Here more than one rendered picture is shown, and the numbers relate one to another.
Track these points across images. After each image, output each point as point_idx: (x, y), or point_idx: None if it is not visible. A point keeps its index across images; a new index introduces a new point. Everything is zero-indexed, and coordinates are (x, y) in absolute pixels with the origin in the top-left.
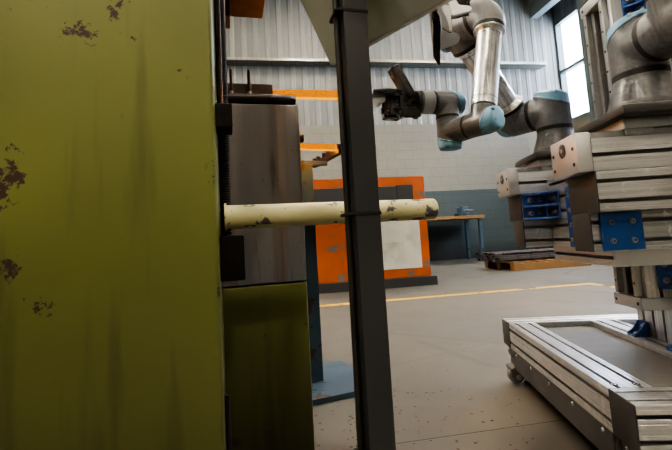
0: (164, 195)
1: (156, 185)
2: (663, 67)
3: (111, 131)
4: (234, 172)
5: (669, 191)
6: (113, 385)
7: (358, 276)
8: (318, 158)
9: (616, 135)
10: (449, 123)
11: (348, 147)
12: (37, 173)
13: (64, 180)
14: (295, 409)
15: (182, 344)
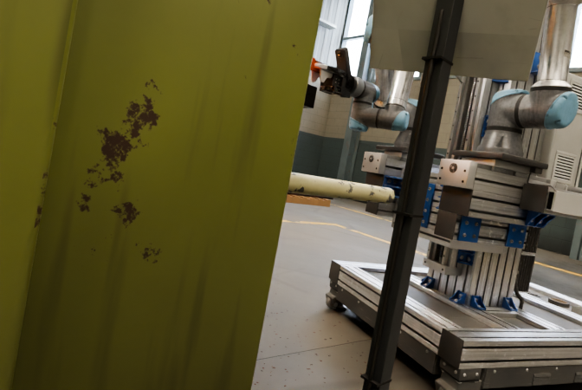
0: (261, 160)
1: (256, 150)
2: (520, 132)
3: (235, 90)
4: None
5: (501, 211)
6: (192, 327)
7: (402, 260)
8: None
9: (488, 168)
10: (366, 110)
11: (416, 164)
12: (169, 117)
13: (190, 130)
14: None
15: (246, 293)
